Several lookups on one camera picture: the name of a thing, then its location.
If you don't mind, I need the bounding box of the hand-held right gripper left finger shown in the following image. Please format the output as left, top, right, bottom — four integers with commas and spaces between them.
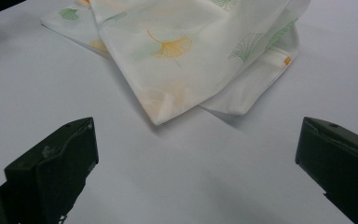
4, 117, 100, 224

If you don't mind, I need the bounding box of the white leaf-print cloth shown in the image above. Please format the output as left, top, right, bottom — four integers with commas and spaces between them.
40, 0, 311, 126

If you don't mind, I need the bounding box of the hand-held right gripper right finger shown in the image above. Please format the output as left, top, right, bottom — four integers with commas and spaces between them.
295, 117, 358, 224

